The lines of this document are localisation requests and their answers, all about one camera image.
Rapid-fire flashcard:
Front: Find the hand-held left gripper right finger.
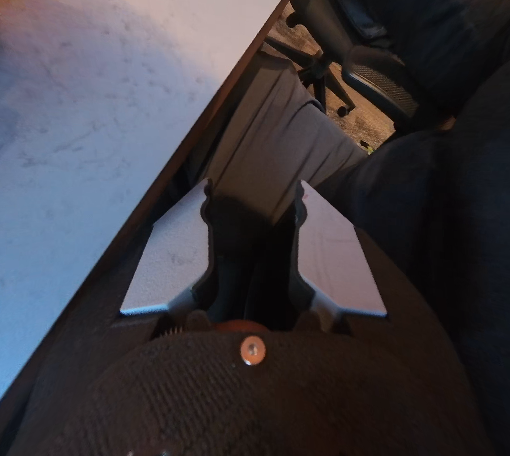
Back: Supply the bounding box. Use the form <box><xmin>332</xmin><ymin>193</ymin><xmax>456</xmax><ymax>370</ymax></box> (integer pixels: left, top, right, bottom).
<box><xmin>292</xmin><ymin>179</ymin><xmax>388</xmax><ymax>324</ymax></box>

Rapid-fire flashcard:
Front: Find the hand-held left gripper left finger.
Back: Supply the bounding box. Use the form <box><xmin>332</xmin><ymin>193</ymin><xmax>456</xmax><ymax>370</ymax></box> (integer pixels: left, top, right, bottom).
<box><xmin>120</xmin><ymin>177</ymin><xmax>219</xmax><ymax>327</ymax></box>

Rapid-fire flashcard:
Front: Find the black mesh office chair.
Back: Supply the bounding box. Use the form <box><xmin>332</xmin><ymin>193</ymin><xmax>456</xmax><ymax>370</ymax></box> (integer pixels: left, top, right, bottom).
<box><xmin>265</xmin><ymin>0</ymin><xmax>455</xmax><ymax>134</ymax></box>

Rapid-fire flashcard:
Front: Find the person's grey trouser leg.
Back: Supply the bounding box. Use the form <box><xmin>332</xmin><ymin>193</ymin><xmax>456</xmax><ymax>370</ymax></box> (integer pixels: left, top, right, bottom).
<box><xmin>203</xmin><ymin>53</ymin><xmax>369</xmax><ymax>225</ymax></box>

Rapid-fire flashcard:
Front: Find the person's right forearm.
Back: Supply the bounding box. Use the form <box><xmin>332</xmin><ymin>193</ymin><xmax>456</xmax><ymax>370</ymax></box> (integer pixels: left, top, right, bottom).
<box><xmin>359</xmin><ymin>0</ymin><xmax>510</xmax><ymax>122</ymax></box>

